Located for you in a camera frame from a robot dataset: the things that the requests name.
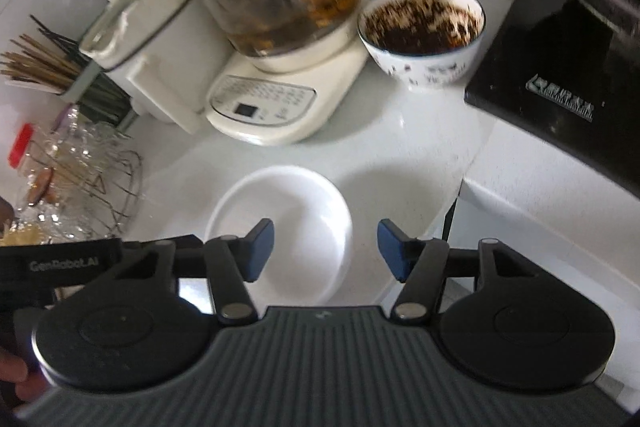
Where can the bundle of wooden chopsticks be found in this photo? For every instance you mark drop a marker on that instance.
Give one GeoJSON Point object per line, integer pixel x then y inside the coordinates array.
{"type": "Point", "coordinates": [40, 62]}

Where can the red lid plastic jar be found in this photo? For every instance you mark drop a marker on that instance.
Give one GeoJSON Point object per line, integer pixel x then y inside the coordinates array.
{"type": "Point", "coordinates": [22, 144]}

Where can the stack of clear glass cups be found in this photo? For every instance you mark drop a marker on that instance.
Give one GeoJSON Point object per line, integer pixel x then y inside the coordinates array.
{"type": "Point", "coordinates": [75, 157]}

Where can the black induction cooker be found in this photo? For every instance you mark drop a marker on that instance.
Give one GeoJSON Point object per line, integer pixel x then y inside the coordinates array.
{"type": "Point", "coordinates": [550, 57]}

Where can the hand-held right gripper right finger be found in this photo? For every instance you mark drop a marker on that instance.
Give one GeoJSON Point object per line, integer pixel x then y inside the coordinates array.
{"type": "Point", "coordinates": [389, 247]}

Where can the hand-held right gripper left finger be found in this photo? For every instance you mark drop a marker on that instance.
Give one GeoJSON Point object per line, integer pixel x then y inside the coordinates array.
{"type": "Point", "coordinates": [263, 248]}

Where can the white kettle base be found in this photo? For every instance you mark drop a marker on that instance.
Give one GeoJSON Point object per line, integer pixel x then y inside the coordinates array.
{"type": "Point", "coordinates": [290, 97]}

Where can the person's left hand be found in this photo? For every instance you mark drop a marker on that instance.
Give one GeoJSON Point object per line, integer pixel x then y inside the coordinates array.
{"type": "Point", "coordinates": [14, 369]}

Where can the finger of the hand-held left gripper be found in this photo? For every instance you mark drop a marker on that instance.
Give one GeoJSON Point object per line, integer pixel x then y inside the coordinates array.
{"type": "Point", "coordinates": [187, 241]}

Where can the plain white deep plate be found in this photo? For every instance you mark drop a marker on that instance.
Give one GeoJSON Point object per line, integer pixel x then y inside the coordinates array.
{"type": "Point", "coordinates": [280, 227]}

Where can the white electric pot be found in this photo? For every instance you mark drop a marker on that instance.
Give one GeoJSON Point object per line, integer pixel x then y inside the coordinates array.
{"type": "Point", "coordinates": [150, 47]}

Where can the red chili flakes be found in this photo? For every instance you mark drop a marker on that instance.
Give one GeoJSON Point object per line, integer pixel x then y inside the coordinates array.
{"type": "Point", "coordinates": [420, 22]}

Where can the dark chopstick holder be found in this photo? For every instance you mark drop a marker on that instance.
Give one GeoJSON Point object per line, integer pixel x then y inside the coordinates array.
{"type": "Point", "coordinates": [102, 94]}

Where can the patterned white bowl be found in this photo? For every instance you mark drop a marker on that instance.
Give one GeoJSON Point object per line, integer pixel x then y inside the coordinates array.
{"type": "Point", "coordinates": [425, 69]}

